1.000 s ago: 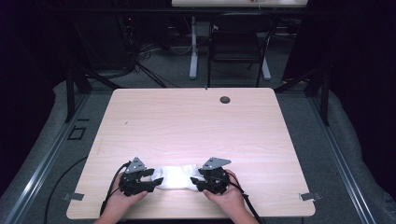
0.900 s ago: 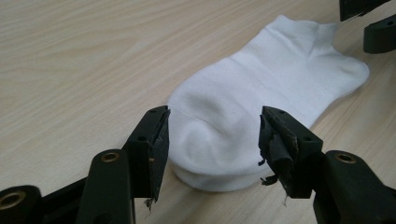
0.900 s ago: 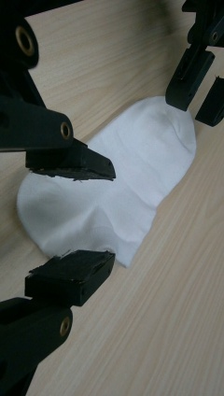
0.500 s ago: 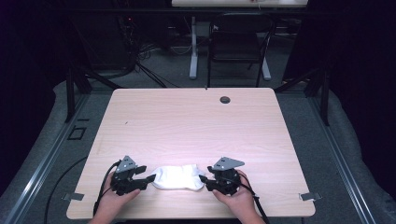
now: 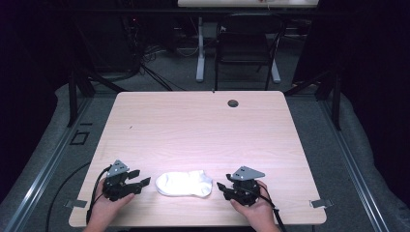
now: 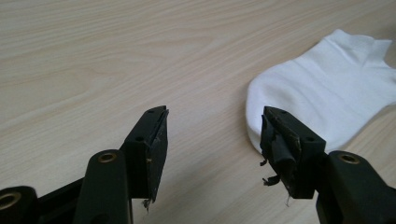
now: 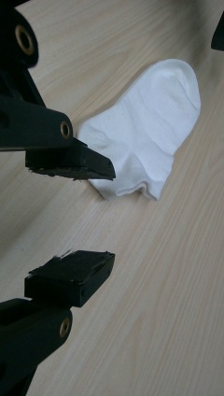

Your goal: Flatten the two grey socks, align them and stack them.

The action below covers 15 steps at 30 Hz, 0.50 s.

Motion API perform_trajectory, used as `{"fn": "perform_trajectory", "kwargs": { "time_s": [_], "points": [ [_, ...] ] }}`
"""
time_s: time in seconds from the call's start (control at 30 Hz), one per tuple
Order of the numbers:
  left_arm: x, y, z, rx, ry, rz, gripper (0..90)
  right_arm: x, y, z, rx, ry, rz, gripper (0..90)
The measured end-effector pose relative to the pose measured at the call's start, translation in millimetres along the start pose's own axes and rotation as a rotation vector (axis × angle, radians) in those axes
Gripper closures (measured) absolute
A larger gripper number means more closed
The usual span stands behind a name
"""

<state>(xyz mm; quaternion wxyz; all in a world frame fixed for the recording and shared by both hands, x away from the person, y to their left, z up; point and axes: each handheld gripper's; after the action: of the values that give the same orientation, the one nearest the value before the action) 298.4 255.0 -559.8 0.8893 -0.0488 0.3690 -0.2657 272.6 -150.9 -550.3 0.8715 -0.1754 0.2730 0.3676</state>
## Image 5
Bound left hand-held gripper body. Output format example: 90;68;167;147
102;159;143;203

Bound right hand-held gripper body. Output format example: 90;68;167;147
225;165;266;207

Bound white sock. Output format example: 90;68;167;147
155;169;214;198

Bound person's left hand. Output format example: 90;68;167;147
90;178;136;225

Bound person's right hand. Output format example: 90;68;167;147
229;180;276;226

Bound grey tape piece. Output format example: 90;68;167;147
63;199;89;209
309;198;335;209

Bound black tape square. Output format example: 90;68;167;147
69;130;91;146

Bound black metal stand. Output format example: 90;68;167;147
283;66;343;131
65;62;128;129

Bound black chair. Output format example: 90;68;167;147
214;13;288;92

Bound white desk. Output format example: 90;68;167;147
177;0;320;84

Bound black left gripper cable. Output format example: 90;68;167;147
85;164;112;225

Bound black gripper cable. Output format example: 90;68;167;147
256;188;288;232
85;164;112;225

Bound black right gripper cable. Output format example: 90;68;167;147
256;188;288;232

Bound black floor cable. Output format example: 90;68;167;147
44;160;92;232

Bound aluminium floor rail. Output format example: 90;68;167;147
318;96;392;232
2;96;95;232

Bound bundle of floor cables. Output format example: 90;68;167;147
137;43;194;92

